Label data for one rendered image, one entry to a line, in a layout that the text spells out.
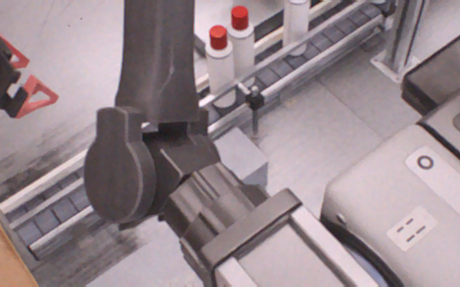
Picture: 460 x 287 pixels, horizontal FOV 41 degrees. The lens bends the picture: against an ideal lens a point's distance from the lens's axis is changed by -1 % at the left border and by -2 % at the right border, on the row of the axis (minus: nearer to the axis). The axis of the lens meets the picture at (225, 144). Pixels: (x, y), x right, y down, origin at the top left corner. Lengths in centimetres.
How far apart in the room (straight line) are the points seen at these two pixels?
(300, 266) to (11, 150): 101
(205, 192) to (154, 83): 10
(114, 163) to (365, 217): 21
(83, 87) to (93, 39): 14
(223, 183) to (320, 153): 80
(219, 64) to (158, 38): 65
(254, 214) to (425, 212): 12
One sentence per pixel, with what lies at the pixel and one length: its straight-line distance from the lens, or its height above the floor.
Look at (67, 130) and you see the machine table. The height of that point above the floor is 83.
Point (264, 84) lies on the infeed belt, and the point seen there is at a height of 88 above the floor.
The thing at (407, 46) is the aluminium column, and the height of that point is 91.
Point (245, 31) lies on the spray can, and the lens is 118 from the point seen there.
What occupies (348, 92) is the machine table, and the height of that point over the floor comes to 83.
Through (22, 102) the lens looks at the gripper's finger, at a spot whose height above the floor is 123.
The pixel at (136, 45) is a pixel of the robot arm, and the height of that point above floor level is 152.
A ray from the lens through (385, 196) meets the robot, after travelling 44.
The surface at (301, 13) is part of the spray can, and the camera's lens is 127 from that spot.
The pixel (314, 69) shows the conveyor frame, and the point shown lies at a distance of 138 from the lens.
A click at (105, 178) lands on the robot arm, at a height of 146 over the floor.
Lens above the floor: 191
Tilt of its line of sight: 57 degrees down
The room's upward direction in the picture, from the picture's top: 5 degrees counter-clockwise
